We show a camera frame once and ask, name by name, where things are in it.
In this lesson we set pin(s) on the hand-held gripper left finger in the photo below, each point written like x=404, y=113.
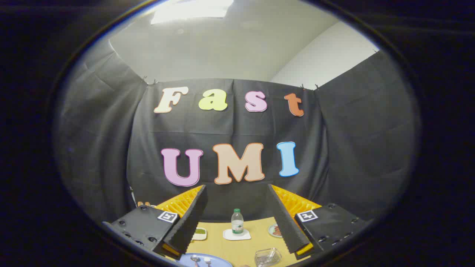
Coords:
x=191, y=222

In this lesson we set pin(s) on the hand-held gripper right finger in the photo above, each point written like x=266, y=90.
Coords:
x=284, y=222

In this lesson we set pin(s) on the sliced meat with vegetables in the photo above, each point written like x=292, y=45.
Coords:
x=277, y=231

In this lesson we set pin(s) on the white divided dish with beans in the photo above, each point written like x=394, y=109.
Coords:
x=200, y=232

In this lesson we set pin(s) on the pale green oval plate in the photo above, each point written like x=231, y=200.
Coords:
x=271, y=233

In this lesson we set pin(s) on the white square coaster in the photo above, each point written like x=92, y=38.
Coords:
x=228, y=236

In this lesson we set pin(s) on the clear water bottle green cap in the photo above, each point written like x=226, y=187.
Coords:
x=237, y=224

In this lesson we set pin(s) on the blue round plate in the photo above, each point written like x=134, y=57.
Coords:
x=219, y=261

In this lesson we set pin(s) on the ceiling light panel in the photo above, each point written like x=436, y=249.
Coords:
x=189, y=11

